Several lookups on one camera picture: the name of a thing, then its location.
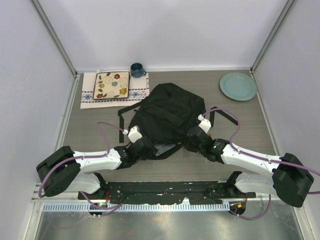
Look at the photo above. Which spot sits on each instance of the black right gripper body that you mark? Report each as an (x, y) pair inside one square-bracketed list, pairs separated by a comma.
[(190, 146)]

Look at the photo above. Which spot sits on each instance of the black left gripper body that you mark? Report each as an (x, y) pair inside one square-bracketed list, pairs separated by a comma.
[(148, 154)]

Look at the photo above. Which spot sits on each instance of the black fabric backpack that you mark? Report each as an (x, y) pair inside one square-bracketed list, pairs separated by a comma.
[(166, 115)]

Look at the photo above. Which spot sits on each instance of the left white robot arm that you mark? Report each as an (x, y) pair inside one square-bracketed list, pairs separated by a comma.
[(68, 170)]

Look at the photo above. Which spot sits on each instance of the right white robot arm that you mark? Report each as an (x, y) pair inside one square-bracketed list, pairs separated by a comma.
[(282, 176)]

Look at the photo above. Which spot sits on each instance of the white patterned placemat cloth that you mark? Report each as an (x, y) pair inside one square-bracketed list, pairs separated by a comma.
[(139, 89)]

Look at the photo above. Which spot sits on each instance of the round teal plate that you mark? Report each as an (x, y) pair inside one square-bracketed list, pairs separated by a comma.
[(238, 86)]

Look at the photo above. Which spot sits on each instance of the square floral ceramic plate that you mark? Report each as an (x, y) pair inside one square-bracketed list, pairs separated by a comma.
[(111, 85)]

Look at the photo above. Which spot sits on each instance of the blue ceramic mug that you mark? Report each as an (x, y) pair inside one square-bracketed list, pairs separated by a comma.
[(137, 70)]

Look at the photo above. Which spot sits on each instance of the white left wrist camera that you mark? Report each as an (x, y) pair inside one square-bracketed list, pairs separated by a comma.
[(133, 134)]

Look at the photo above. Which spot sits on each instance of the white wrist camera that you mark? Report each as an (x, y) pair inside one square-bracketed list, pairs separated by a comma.
[(133, 134), (204, 123)]

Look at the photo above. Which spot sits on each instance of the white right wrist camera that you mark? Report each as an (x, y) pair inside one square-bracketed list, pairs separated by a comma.
[(204, 123)]

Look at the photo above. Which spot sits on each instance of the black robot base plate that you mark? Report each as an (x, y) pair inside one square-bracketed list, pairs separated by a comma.
[(169, 192)]

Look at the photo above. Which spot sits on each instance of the white slotted cable duct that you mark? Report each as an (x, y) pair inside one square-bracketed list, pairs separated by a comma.
[(183, 207)]

